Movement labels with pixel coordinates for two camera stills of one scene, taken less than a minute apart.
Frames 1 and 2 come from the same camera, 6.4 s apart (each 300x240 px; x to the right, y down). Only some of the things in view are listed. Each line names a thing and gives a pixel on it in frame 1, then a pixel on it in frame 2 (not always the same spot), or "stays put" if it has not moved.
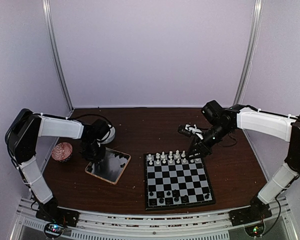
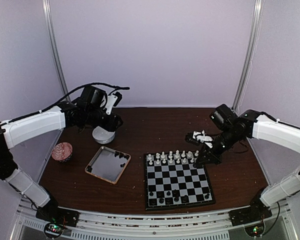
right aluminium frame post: x=250 y=51 stays put
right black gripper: x=201 y=147 → x=211 y=157
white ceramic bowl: x=108 y=137 stays put
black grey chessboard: x=175 y=180 stays put
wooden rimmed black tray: x=111 y=168 stays put
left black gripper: x=97 y=158 → x=112 y=124
